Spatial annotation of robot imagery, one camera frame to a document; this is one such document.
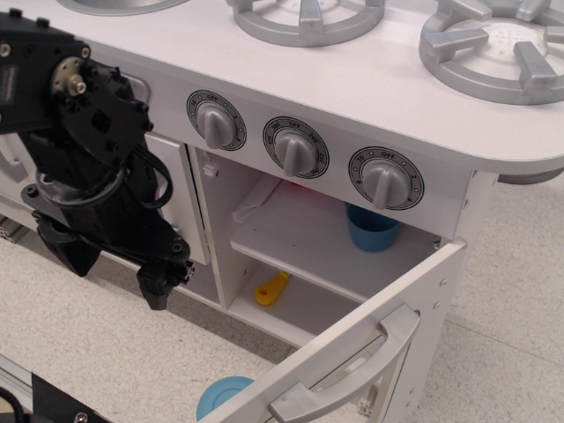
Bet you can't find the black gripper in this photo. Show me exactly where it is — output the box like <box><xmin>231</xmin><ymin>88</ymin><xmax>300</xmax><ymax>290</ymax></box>
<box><xmin>21</xmin><ymin>162</ymin><xmax>193</xmax><ymax>310</ymax></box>

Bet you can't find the white oven door with window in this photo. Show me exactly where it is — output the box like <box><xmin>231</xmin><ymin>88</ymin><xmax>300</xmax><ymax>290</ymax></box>
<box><xmin>204</xmin><ymin>238</ymin><xmax>468</xmax><ymax>422</ymax></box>

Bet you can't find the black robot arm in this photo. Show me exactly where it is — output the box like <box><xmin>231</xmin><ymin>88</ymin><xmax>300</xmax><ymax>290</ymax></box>
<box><xmin>1</xmin><ymin>9</ymin><xmax>193</xmax><ymax>310</ymax></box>

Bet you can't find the white cabinet door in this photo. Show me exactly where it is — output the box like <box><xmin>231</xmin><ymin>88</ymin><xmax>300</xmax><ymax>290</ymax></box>
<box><xmin>145</xmin><ymin>134</ymin><xmax>211</xmax><ymax>264</ymax></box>

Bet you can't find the yellow toy utensil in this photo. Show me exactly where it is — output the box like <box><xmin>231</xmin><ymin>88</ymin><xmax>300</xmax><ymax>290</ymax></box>
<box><xmin>254</xmin><ymin>271</ymin><xmax>291</xmax><ymax>306</ymax></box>

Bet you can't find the blue round lid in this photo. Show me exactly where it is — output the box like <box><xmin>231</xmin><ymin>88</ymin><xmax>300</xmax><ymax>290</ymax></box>
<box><xmin>196</xmin><ymin>376</ymin><xmax>253</xmax><ymax>421</ymax></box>

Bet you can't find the grey left stove knob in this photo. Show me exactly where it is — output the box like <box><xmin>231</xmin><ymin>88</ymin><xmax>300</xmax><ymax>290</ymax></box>
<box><xmin>186</xmin><ymin>90</ymin><xmax>247</xmax><ymax>151</ymax></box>

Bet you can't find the grey stove knob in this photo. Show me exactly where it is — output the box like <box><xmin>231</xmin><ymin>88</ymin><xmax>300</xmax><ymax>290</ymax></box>
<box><xmin>348</xmin><ymin>146</ymin><xmax>425</xmax><ymax>211</ymax></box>
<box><xmin>263</xmin><ymin>116</ymin><xmax>330</xmax><ymax>179</ymax></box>
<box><xmin>186</xmin><ymin>90</ymin><xmax>247</xmax><ymax>151</ymax></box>

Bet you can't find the grey middle stove knob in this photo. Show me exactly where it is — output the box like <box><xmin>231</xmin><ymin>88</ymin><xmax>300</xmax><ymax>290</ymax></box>
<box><xmin>263</xmin><ymin>116</ymin><xmax>330</xmax><ymax>179</ymax></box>

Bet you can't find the white toy kitchen stove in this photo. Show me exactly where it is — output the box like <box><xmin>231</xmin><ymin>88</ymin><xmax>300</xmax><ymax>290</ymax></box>
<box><xmin>0</xmin><ymin>0</ymin><xmax>564</xmax><ymax>423</ymax></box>

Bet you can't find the blue plastic cup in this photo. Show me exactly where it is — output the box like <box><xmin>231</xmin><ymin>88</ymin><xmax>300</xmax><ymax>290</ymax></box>
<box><xmin>345</xmin><ymin>203</ymin><xmax>400</xmax><ymax>253</ymax></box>

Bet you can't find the silver toy sink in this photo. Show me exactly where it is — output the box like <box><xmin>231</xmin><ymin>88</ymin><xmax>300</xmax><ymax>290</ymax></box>
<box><xmin>57</xmin><ymin>0</ymin><xmax>187</xmax><ymax>17</ymax></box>

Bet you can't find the grey right stove knob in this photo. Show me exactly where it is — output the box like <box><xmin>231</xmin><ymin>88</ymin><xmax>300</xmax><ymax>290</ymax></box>
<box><xmin>348</xmin><ymin>146</ymin><xmax>425</xmax><ymax>211</ymax></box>

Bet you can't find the grey left burner grate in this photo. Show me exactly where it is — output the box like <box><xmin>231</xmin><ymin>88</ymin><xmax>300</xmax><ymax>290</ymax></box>
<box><xmin>227</xmin><ymin>0</ymin><xmax>385</xmax><ymax>48</ymax></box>

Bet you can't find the grey burner grate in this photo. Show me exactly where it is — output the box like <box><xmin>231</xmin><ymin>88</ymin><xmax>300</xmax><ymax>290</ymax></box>
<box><xmin>419</xmin><ymin>1</ymin><xmax>563</xmax><ymax>105</ymax></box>
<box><xmin>227</xmin><ymin>0</ymin><xmax>385</xmax><ymax>48</ymax></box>

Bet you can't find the grey right burner grate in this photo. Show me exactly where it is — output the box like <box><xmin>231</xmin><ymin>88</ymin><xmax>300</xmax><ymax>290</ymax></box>
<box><xmin>419</xmin><ymin>1</ymin><xmax>563</xmax><ymax>105</ymax></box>

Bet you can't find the grey left door handle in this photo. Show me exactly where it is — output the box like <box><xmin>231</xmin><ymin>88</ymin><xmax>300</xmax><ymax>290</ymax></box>
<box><xmin>1</xmin><ymin>134</ymin><xmax>28</xmax><ymax>182</ymax></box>

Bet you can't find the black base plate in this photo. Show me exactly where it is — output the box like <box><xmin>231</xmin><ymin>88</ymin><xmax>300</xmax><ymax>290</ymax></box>
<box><xmin>1</xmin><ymin>374</ymin><xmax>108</xmax><ymax>423</ymax></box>

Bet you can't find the grey oven door handle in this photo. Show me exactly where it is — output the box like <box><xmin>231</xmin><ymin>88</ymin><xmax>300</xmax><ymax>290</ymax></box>
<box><xmin>268</xmin><ymin>303</ymin><xmax>421</xmax><ymax>423</ymax></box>

